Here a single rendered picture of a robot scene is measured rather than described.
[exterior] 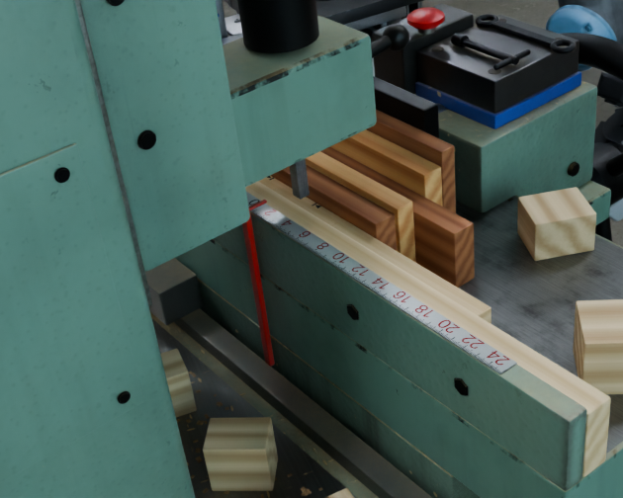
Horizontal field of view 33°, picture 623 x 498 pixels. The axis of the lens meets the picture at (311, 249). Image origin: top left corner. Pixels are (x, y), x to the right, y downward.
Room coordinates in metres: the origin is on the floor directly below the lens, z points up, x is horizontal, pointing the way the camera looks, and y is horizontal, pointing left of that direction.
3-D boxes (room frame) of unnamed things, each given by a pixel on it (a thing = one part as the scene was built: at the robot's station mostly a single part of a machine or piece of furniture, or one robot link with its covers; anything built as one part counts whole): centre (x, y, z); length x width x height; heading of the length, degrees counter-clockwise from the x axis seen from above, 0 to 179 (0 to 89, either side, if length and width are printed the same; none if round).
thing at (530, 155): (0.77, -0.15, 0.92); 0.15 x 0.13 x 0.09; 34
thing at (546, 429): (0.64, 0.04, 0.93); 0.60 x 0.02 x 0.06; 34
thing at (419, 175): (0.70, -0.05, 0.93); 0.15 x 0.02 x 0.07; 34
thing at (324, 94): (0.64, 0.02, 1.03); 0.14 x 0.07 x 0.09; 124
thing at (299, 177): (0.65, 0.00, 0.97); 0.01 x 0.01 x 0.05; 34
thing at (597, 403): (0.65, 0.02, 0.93); 0.60 x 0.02 x 0.05; 34
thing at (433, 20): (0.78, -0.11, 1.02); 0.03 x 0.03 x 0.01
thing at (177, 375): (0.61, 0.12, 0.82); 0.03 x 0.03 x 0.04; 18
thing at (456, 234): (0.68, -0.04, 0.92); 0.23 x 0.02 x 0.05; 34
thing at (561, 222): (0.62, -0.18, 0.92); 0.05 x 0.04 x 0.03; 95
